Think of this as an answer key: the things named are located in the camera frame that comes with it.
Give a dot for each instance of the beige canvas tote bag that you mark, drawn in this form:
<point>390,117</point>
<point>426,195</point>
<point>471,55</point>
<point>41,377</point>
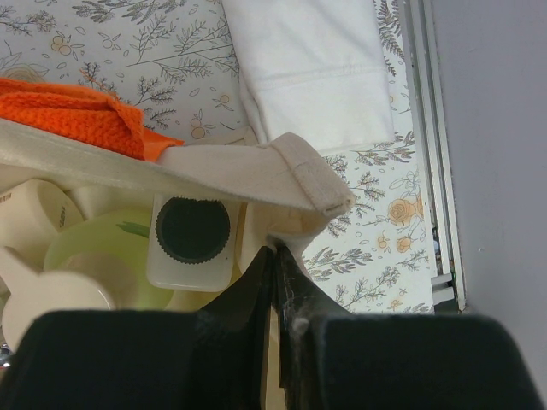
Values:
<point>76,132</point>

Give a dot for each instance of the floral table mat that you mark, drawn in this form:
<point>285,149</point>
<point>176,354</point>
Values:
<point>175,61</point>

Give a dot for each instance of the beige jar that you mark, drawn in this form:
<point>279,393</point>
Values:
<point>33,214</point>

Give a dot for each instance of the white bottle black cap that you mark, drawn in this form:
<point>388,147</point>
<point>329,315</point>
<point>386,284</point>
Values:
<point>192,243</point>

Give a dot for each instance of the white folded cloth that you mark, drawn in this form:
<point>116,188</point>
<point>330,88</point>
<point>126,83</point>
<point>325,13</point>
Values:
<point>313,68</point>

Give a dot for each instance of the green pump bottle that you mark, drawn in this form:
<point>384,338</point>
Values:
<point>99,264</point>

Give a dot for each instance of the aluminium rail frame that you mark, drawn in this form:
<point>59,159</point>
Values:
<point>426,102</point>

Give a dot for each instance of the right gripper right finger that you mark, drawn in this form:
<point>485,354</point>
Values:
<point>333,359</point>

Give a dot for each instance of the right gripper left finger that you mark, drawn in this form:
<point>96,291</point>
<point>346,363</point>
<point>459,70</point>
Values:
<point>208,359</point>

